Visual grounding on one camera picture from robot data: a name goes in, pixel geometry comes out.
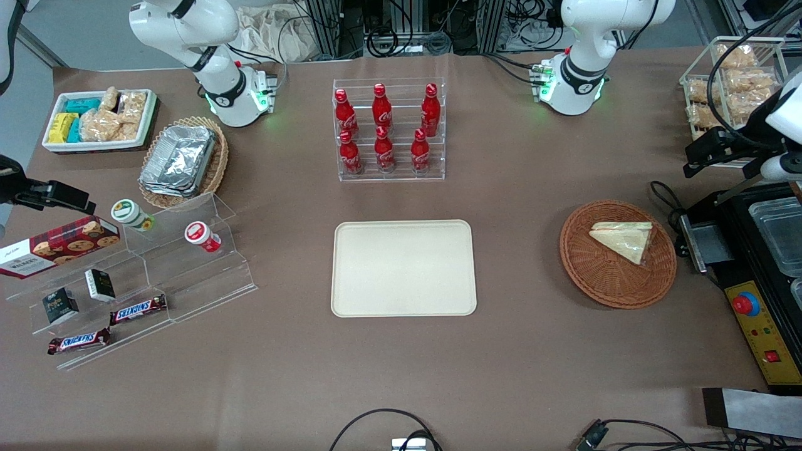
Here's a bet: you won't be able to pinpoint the red lid yogurt cup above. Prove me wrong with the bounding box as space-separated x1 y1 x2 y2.
184 220 222 254

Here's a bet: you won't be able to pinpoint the round brown wicker basket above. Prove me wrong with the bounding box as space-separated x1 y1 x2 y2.
559 199 678 310

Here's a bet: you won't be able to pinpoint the aluminium frame post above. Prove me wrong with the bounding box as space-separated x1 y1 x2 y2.
304 0 343 59
479 0 510 54

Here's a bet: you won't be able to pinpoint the black cable with connector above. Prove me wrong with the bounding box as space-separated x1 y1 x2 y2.
575 418 802 451

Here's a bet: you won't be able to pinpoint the beige plastic serving tray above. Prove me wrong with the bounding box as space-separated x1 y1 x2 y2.
330 219 478 318

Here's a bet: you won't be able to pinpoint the red tartan Walkers cookie box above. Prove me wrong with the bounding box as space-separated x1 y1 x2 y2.
0 215 122 280

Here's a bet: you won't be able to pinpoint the grey flat sheet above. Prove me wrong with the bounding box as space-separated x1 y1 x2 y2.
701 387 802 440

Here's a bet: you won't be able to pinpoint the Snickers chocolate bar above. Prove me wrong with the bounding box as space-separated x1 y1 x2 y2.
110 294 169 327
47 327 113 356

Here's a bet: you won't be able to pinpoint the grey metal rail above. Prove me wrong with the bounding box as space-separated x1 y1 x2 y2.
14 24 70 69

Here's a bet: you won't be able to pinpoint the white rectangular snack bin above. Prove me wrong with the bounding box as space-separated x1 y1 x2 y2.
41 89 158 153

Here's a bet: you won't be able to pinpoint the black machine with yellow panel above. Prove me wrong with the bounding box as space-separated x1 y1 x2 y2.
679 182 802 396

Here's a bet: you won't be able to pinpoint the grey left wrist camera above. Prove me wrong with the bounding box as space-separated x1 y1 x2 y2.
761 156 792 183

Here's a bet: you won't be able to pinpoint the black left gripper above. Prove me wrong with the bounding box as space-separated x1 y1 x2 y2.
684 127 770 179

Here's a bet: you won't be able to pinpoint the green lid yogurt cup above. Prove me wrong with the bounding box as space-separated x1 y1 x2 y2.
111 199 156 233

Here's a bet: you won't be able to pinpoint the black looped cable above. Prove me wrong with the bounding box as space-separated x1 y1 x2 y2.
328 408 443 451

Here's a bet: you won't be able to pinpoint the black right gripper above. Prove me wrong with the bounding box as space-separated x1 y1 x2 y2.
0 155 96 214

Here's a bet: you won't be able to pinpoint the triangle sandwich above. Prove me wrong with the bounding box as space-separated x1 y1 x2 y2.
588 221 654 266

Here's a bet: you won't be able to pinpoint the red emergency stop button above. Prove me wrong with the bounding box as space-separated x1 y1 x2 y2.
732 291 761 318

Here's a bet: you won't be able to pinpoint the yellow snack packet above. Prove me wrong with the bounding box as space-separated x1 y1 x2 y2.
48 113 79 144

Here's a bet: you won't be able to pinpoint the clear acrylic bottle rack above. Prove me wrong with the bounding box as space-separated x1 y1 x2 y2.
332 77 447 183

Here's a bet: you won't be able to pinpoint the clear acrylic step riser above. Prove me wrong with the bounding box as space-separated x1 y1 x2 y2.
122 191 258 324
5 235 173 371

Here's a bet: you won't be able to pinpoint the red Coca-Cola bottle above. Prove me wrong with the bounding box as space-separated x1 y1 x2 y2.
334 88 360 139
410 128 432 175
339 130 365 175
372 83 393 133
420 83 442 138
374 126 397 174

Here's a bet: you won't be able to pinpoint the small black box gold print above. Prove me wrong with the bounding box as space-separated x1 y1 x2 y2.
42 288 81 325

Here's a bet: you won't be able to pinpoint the black cable tangle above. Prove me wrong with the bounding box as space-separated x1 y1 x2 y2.
341 0 483 58

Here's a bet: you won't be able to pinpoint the black machine power cable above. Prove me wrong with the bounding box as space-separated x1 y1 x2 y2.
650 180 691 259

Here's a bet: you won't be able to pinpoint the oval light wicker basket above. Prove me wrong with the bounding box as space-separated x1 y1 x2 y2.
138 116 230 211

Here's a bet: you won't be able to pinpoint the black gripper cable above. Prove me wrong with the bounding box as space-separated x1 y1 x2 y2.
706 2 802 152

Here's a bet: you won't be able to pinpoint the small black box white side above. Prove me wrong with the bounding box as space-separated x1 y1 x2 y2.
85 268 117 303

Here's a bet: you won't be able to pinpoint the black arm base cable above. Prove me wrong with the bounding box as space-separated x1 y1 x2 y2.
481 50 547 86
224 43 290 90

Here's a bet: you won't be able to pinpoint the beige cloth bag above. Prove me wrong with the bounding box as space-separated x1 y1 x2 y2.
233 5 328 64

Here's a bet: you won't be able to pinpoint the stacked aluminium foil trays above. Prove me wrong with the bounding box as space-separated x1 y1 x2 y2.
138 125 217 199

